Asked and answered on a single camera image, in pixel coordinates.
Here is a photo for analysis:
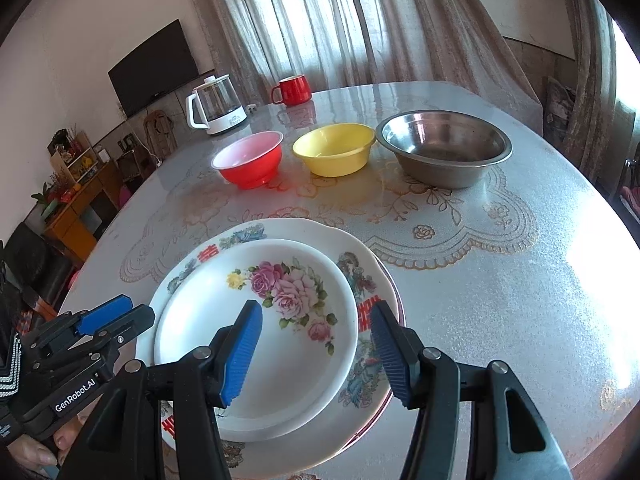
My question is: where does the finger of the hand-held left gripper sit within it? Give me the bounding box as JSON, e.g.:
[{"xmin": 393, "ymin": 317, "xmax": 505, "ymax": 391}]
[
  {"xmin": 30, "ymin": 296, "xmax": 134, "ymax": 356},
  {"xmin": 75, "ymin": 304, "xmax": 156, "ymax": 361}
]

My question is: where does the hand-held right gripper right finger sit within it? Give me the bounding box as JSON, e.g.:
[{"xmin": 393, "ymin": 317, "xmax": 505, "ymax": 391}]
[{"xmin": 368, "ymin": 300, "xmax": 573, "ymax": 480}]

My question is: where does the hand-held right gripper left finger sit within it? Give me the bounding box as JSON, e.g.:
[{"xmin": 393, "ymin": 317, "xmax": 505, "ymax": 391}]
[{"xmin": 75, "ymin": 300, "xmax": 264, "ymax": 480}]

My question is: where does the pink rimmed floral plate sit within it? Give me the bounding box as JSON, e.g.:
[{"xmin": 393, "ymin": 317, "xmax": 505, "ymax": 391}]
[{"xmin": 345, "ymin": 255, "xmax": 407, "ymax": 453}]

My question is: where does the white rose print plate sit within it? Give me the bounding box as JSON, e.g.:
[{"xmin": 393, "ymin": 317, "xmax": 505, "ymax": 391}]
[{"xmin": 153, "ymin": 238, "xmax": 359, "ymax": 434}]

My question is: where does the white plate with red characters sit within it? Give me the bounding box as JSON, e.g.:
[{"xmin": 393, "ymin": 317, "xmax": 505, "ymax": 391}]
[{"xmin": 135, "ymin": 217, "xmax": 401, "ymax": 480}]

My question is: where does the red plastic bowl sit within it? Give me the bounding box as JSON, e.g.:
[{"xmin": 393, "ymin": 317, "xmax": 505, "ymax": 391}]
[{"xmin": 210, "ymin": 130, "xmax": 285, "ymax": 190}]

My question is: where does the yellow plastic bowl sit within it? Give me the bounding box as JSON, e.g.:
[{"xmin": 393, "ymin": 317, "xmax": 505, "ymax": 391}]
[{"xmin": 292, "ymin": 123, "xmax": 377, "ymax": 178}]

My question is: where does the stainless steel bowl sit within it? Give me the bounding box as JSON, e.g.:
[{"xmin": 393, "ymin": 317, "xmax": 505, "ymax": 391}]
[{"xmin": 375, "ymin": 110, "xmax": 513, "ymax": 189}]

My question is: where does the person's left hand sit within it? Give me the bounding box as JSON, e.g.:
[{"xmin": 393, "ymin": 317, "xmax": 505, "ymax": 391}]
[{"xmin": 0, "ymin": 412, "xmax": 86, "ymax": 480}]

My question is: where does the black sofa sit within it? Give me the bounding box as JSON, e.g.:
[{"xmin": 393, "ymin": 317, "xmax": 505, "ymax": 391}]
[{"xmin": 0, "ymin": 222, "xmax": 76, "ymax": 321}]

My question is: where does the orange wooden cabinet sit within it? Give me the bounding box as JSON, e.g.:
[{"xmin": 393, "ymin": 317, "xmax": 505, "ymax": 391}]
[{"xmin": 42, "ymin": 160, "xmax": 123, "ymax": 258}]

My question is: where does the green leafy plant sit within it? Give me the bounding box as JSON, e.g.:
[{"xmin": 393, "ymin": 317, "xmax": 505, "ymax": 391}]
[{"xmin": 31, "ymin": 182, "xmax": 61, "ymax": 218}]

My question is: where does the small wooden shelf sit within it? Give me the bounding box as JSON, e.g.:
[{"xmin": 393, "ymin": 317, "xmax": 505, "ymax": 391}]
[{"xmin": 47, "ymin": 130, "xmax": 101, "ymax": 183}]

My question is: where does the rattan chair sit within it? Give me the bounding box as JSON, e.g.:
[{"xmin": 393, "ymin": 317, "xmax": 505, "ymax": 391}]
[{"xmin": 144, "ymin": 110, "xmax": 173, "ymax": 158}]

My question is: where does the white glass electric kettle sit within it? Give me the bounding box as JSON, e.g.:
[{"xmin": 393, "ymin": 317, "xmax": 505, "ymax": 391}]
[{"xmin": 186, "ymin": 74, "xmax": 249, "ymax": 137}]

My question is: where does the red mug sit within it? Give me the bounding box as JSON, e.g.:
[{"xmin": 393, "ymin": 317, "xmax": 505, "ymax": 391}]
[{"xmin": 271, "ymin": 74, "xmax": 312, "ymax": 107}]

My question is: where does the folded patterned cloth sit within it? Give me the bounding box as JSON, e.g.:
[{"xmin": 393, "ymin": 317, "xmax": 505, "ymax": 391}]
[{"xmin": 544, "ymin": 76, "xmax": 577, "ymax": 141}]

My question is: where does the wide beige sheer curtain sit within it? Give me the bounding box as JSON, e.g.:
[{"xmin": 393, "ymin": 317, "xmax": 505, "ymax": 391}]
[{"xmin": 180, "ymin": 0, "xmax": 543, "ymax": 136}]

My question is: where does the narrow beige sheer curtain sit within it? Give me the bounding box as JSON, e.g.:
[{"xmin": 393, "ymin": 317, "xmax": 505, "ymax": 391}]
[{"xmin": 565, "ymin": 0, "xmax": 621, "ymax": 181}]

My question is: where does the black silver striped strap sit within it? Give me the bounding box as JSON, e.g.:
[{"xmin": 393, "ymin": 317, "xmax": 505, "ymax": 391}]
[{"xmin": 0, "ymin": 334, "xmax": 24, "ymax": 402}]

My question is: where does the black wall television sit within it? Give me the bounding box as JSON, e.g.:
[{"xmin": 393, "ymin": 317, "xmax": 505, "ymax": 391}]
[{"xmin": 108, "ymin": 19, "xmax": 200, "ymax": 119}]

